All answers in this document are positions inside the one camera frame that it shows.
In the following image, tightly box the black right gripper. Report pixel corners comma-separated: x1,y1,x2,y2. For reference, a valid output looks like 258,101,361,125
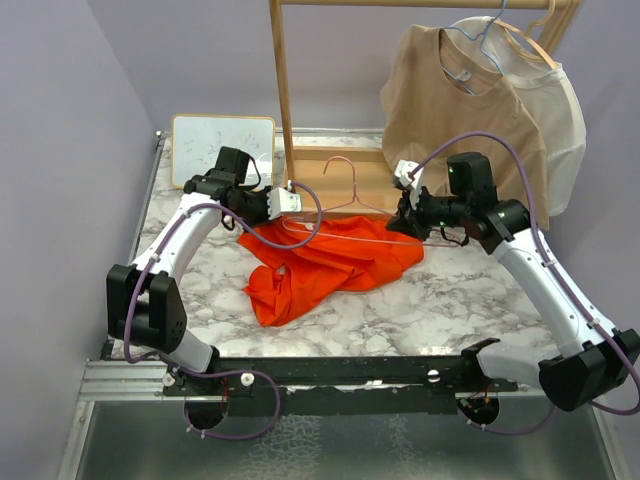
386,181,469,242

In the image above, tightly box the pink wire hanger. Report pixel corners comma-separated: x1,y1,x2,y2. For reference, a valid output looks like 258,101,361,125
279,155,461,249

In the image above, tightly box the orange t-shirt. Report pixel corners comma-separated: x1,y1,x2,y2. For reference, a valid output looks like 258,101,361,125
238,220,424,327

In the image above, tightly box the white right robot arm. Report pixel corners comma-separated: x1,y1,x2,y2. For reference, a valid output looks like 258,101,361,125
387,152,639,412

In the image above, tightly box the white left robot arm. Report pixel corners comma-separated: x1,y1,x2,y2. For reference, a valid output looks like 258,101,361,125
106,146,269,395

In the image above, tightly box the beige t-shirt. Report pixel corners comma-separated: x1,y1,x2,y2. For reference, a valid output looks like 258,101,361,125
380,25,549,228

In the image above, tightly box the white t-shirt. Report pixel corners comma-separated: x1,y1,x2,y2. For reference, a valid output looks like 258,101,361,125
448,16,586,216

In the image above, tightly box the wooden hanger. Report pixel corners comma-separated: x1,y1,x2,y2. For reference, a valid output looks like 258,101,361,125
494,0,558,70

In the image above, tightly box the wooden clothes rack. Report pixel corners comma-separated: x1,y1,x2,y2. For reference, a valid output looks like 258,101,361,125
268,0,584,227

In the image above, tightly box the small whiteboard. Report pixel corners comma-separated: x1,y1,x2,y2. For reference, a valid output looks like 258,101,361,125
171,114,275,188

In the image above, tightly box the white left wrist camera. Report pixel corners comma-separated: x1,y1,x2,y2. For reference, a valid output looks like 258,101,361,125
267,187,302,220

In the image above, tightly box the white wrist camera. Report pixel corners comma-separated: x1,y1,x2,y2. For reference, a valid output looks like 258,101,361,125
392,160,424,209
267,187,302,220

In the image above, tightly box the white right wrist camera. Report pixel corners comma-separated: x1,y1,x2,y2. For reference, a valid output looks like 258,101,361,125
392,160,424,209

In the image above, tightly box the aluminium table frame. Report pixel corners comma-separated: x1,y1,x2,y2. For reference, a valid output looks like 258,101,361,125
54,130,631,480

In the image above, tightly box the black mounting rail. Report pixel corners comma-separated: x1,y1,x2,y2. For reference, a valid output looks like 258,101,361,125
163,355,517,417

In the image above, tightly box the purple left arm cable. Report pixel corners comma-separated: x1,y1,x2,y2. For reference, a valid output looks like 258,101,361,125
122,180,324,443

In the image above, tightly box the blue wire hanger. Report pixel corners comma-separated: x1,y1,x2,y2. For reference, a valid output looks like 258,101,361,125
443,0,508,95

